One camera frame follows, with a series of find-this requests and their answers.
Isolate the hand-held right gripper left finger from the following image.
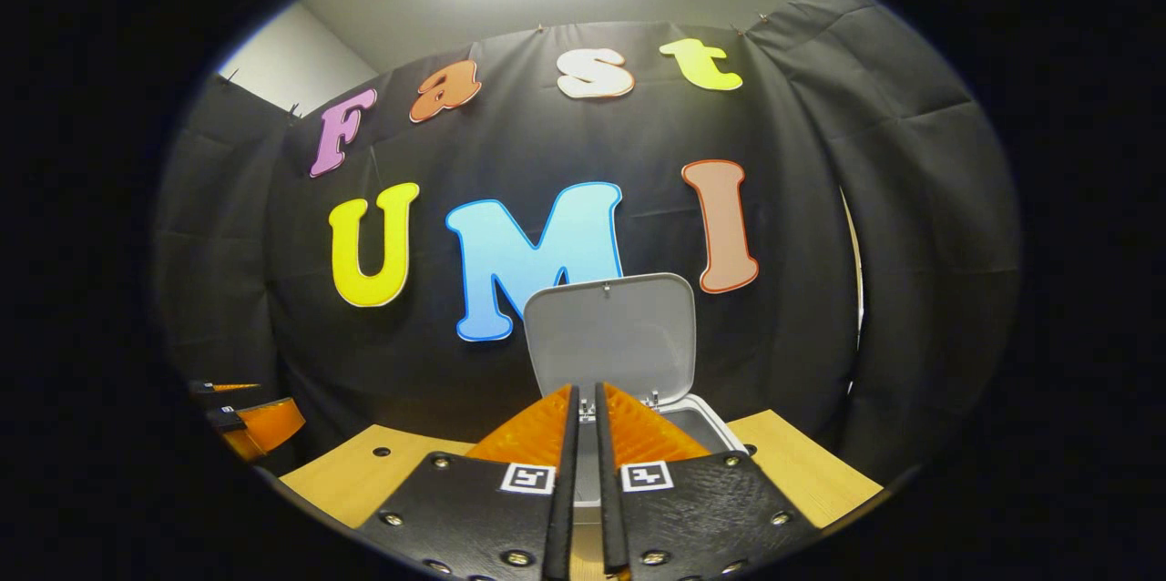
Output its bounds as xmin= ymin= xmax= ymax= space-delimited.
xmin=355 ymin=383 xmax=581 ymax=581

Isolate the black backdrop cloth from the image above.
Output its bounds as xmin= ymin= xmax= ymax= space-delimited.
xmin=153 ymin=0 xmax=1021 ymax=484

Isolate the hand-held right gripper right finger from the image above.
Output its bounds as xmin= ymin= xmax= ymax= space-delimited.
xmin=595 ymin=381 xmax=821 ymax=581

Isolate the wooden desktop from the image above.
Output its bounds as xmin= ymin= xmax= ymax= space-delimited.
xmin=278 ymin=410 xmax=885 ymax=581

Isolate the white desktop garbage bin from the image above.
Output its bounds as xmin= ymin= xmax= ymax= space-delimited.
xmin=522 ymin=272 xmax=750 ymax=509

